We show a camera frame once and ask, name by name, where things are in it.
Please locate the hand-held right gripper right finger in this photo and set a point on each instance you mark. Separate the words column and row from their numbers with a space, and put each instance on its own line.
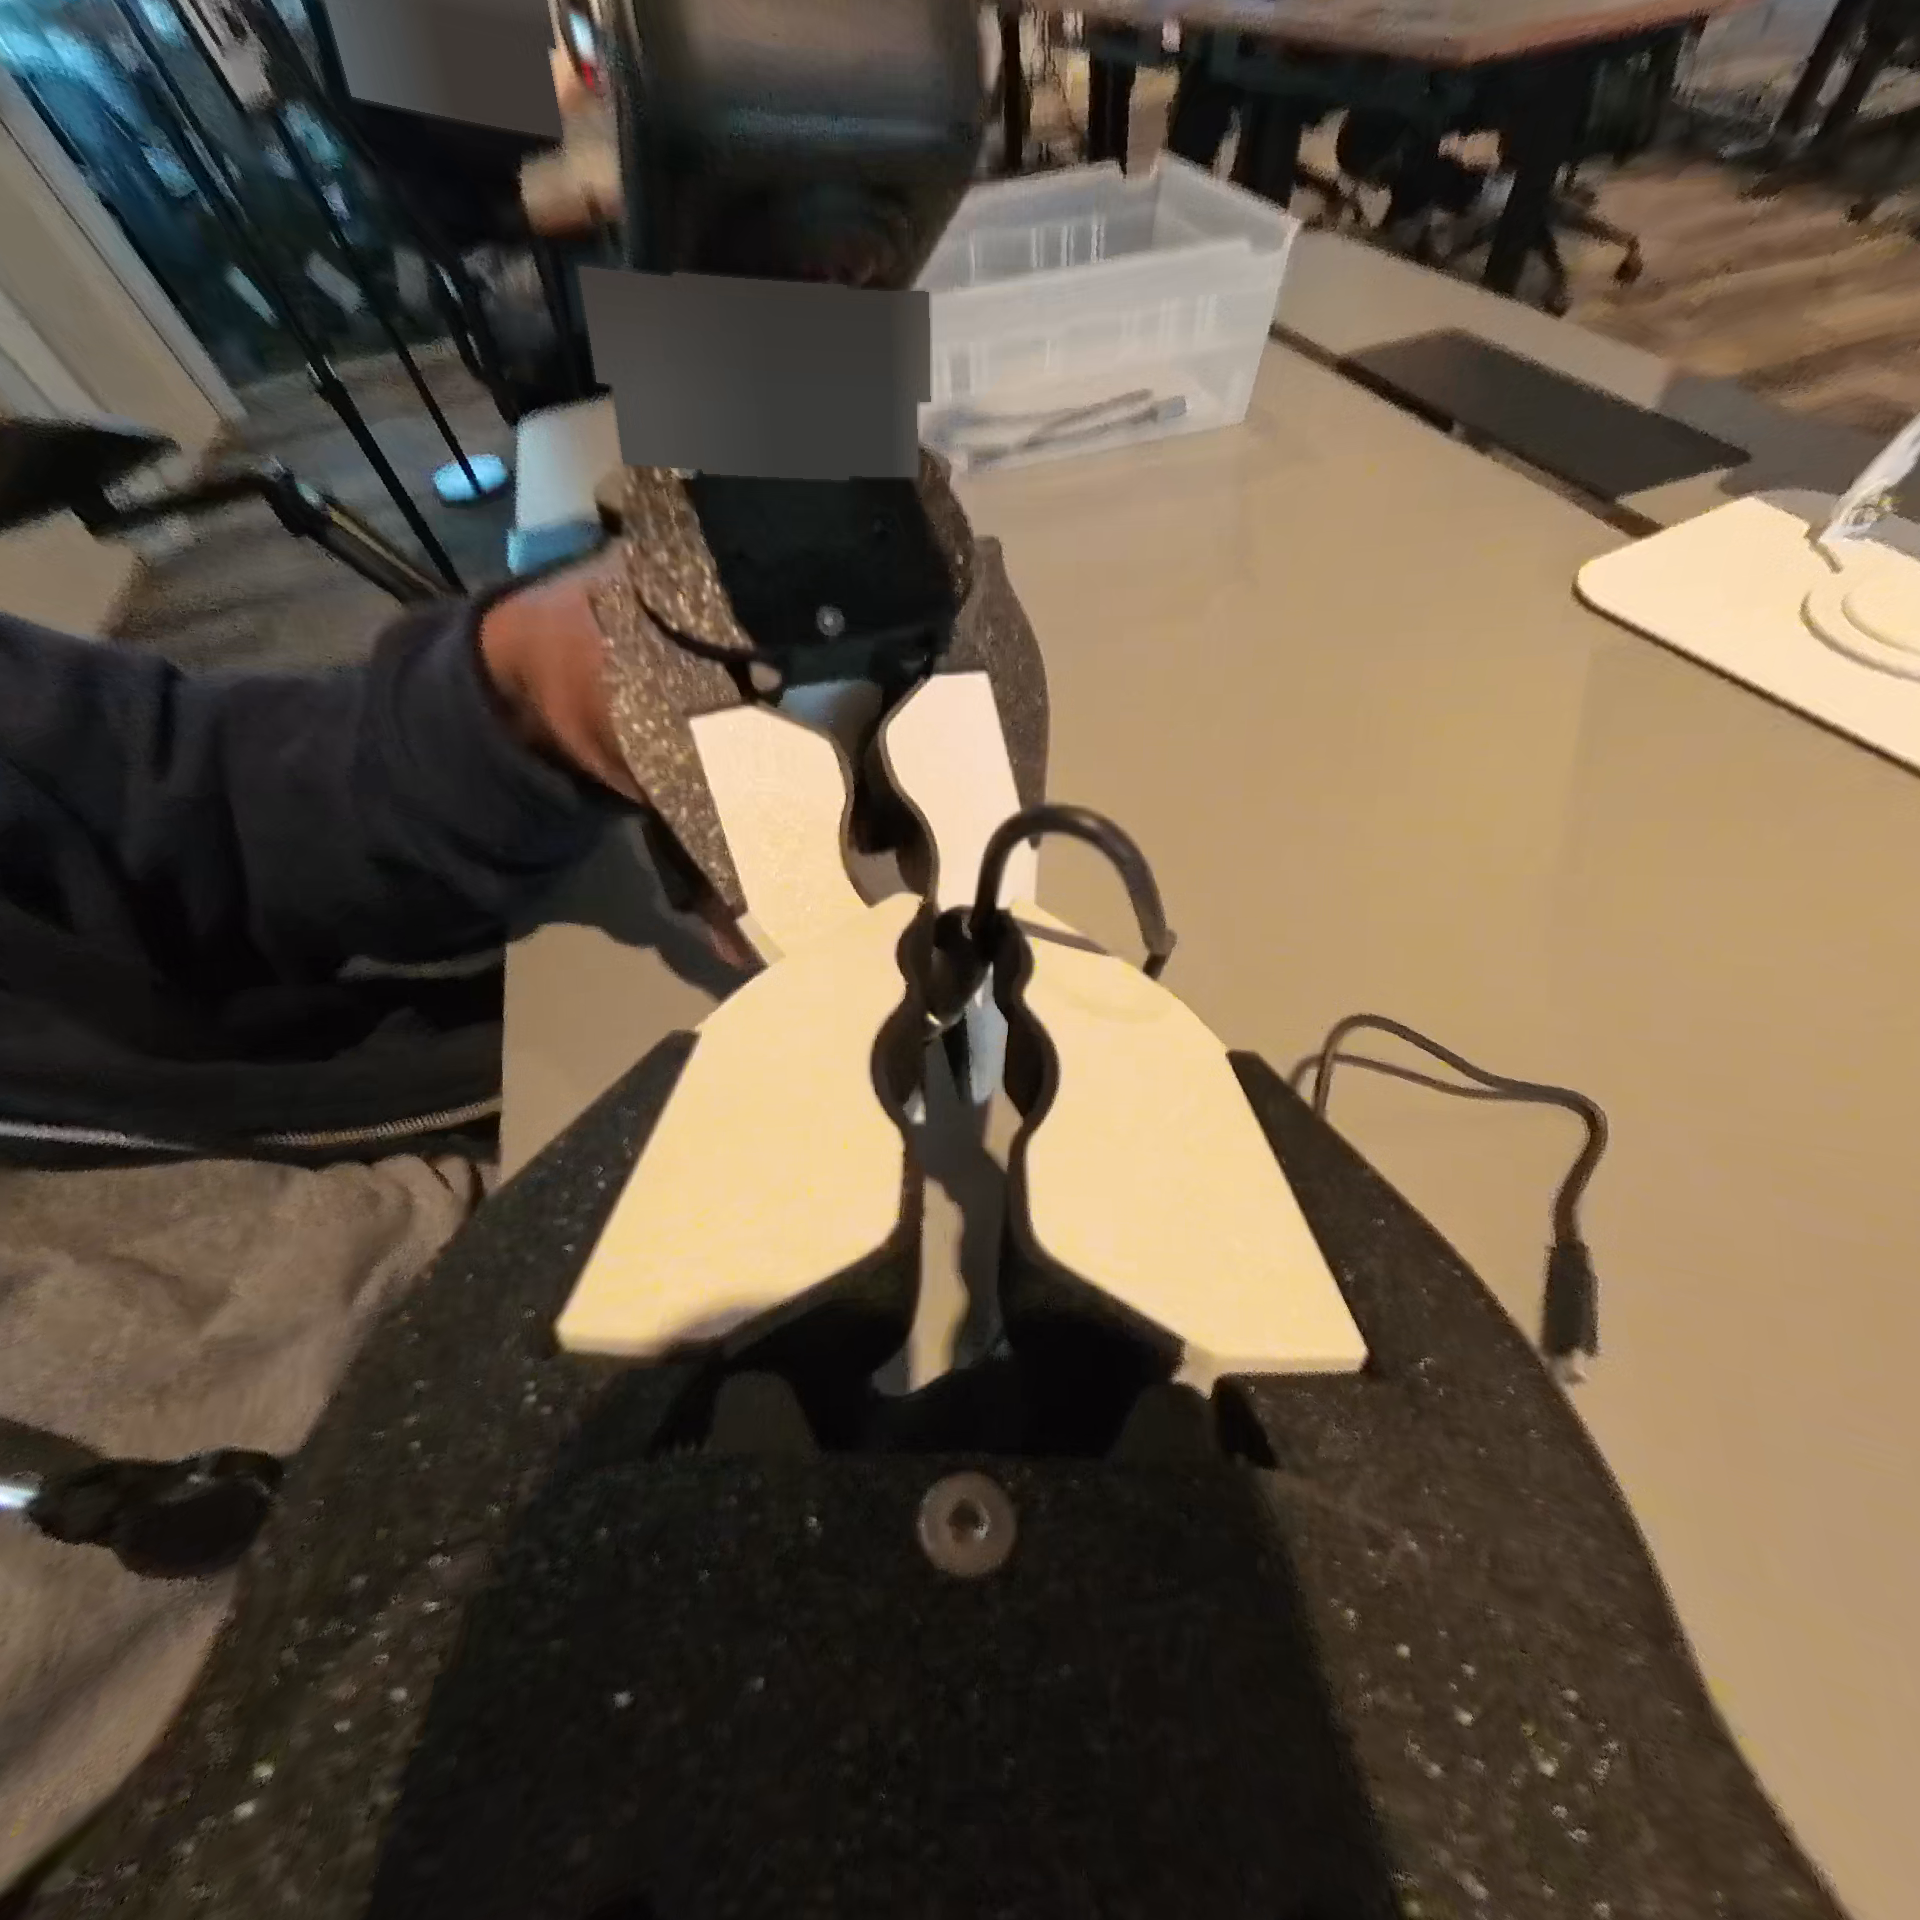
column 1183, row 1183

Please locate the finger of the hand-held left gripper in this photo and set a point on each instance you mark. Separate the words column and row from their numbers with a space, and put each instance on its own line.
column 771, row 823
column 960, row 763

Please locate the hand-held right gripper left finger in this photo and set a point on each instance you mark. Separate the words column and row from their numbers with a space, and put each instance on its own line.
column 750, row 1183

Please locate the clear plastic bin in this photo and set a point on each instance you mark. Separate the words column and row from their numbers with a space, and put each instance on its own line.
column 1110, row 283

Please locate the person's left forearm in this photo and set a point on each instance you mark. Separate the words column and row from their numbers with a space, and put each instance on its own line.
column 223, row 781

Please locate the person's torso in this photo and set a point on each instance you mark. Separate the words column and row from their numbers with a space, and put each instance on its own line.
column 180, row 1321

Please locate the black desk mat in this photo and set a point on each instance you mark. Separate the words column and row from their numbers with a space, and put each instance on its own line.
column 1544, row 413

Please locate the black chair armrest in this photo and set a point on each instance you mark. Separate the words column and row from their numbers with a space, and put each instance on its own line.
column 90, row 463

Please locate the white document stand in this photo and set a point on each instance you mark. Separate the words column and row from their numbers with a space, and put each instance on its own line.
column 1710, row 601

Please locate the brown office desk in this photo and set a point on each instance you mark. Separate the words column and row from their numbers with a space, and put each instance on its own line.
column 1424, row 23

